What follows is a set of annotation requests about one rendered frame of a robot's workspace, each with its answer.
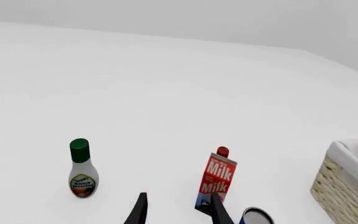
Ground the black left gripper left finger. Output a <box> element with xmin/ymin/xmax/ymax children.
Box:
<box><xmin>123</xmin><ymin>192</ymin><xmax>149</xmax><ymax>224</ymax></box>

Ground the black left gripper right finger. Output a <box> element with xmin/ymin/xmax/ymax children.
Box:
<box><xmin>210</xmin><ymin>192</ymin><xmax>236</xmax><ymax>224</ymax></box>

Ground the woven basket white liner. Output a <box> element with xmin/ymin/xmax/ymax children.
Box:
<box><xmin>310</xmin><ymin>137</ymin><xmax>358</xmax><ymax>224</ymax></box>

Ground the red milk carton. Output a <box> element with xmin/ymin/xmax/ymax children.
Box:
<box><xmin>194</xmin><ymin>152</ymin><xmax>238</xmax><ymax>217</ymax></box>

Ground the blue tin can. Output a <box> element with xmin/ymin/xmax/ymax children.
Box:
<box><xmin>239</xmin><ymin>206</ymin><xmax>275</xmax><ymax>224</ymax></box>

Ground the ranch dressing bottle green cap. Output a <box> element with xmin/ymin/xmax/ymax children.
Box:
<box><xmin>68</xmin><ymin>138</ymin><xmax>100</xmax><ymax>198</ymax></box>

